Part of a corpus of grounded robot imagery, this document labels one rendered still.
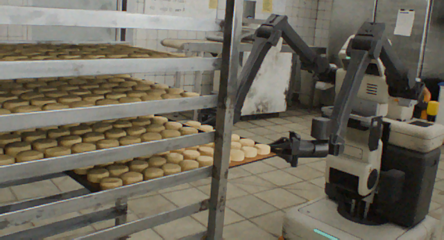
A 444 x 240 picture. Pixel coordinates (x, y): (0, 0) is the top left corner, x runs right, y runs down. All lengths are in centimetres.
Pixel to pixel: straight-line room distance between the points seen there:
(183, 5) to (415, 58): 291
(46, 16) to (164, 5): 488
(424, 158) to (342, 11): 403
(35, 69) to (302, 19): 667
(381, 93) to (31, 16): 160
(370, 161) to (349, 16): 407
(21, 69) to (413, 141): 191
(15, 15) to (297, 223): 188
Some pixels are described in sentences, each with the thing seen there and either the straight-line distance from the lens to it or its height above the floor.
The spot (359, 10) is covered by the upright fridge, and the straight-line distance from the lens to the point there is 597.
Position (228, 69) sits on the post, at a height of 113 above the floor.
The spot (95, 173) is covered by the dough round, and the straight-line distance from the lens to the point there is 104.
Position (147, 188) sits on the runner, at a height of 87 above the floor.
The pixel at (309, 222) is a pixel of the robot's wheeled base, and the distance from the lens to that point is 234.
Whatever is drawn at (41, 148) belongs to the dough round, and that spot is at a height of 96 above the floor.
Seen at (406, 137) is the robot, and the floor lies 75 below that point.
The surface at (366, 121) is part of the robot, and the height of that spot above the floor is 86.
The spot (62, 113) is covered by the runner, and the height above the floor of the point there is 106.
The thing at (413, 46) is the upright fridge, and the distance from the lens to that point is 554.
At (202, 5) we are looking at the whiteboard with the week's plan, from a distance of 597.
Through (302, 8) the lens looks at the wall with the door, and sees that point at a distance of 732.
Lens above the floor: 125
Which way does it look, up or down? 12 degrees down
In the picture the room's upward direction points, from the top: 5 degrees clockwise
